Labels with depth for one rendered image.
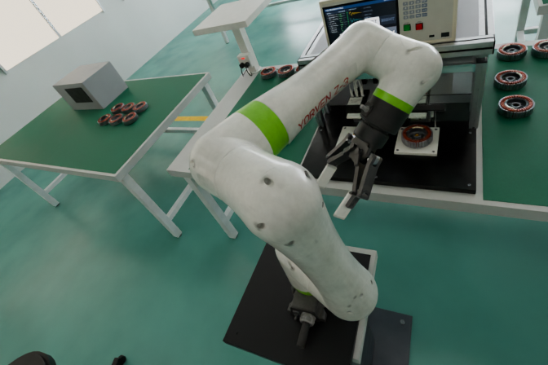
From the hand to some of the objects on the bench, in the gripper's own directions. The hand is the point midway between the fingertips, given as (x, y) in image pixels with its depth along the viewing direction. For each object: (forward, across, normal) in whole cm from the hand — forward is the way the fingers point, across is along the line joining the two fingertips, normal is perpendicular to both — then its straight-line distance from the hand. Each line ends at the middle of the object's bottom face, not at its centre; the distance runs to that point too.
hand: (330, 197), depth 78 cm
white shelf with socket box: (0, -148, +7) cm, 148 cm away
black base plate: (-12, -48, +44) cm, 66 cm away
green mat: (-57, -24, +88) cm, 108 cm away
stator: (-20, -39, +48) cm, 65 cm away
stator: (-47, -35, +76) cm, 96 cm away
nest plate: (-19, -39, +49) cm, 65 cm away
